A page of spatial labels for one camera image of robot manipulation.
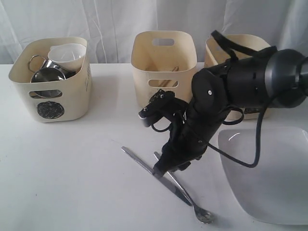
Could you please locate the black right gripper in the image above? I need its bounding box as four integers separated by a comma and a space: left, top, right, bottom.
153, 98, 229, 178

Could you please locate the steel table knife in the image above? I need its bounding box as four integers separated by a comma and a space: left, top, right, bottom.
121, 146, 192, 206

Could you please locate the steel spoon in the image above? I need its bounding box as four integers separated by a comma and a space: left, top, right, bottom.
153, 151, 213, 225

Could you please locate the white plastic bowl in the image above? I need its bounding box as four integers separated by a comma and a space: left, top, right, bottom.
48, 43, 87, 71

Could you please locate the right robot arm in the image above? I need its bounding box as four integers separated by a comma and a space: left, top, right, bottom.
154, 47, 308, 178

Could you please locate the white square plate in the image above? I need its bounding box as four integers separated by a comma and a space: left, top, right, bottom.
221, 127, 308, 225

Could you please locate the cream bin triangle mark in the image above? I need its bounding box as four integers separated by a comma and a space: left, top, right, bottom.
131, 31, 197, 107

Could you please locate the cream bin square mark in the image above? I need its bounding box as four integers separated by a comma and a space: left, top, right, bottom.
204, 34, 270, 120

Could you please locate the cream bin circle mark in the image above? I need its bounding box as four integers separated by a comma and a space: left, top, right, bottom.
8, 37, 92, 123

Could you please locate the white backdrop curtain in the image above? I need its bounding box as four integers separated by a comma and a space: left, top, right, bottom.
0, 0, 308, 64

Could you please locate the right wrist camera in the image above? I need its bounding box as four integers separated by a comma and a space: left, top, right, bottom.
138, 89, 188, 127

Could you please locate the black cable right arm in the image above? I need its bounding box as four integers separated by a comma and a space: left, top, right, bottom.
151, 30, 265, 169

